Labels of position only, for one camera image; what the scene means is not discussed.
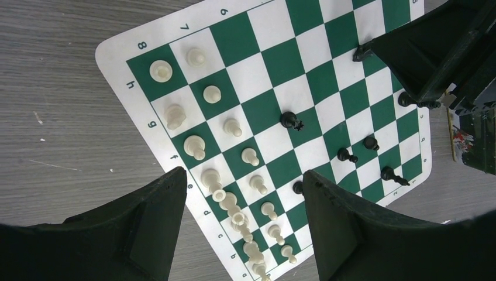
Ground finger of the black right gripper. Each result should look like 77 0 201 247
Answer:
353 1 495 103

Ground white chess rook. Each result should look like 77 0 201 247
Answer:
149 60 173 83

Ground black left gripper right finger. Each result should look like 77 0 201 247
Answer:
302 170 495 280

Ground gold metal tin tray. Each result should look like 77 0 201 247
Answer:
447 90 495 175

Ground green white chess mat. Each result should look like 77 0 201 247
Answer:
95 1 432 280

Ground black chess rook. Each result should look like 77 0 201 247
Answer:
280 111 304 131

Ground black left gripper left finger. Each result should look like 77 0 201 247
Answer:
1 167 187 280

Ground white chess knight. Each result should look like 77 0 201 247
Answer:
165 104 187 131

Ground white chess bishop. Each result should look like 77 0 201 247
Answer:
183 135 206 160

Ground black chess pawn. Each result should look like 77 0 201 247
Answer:
363 136 380 151

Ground black chess bishop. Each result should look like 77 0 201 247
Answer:
398 91 442 109

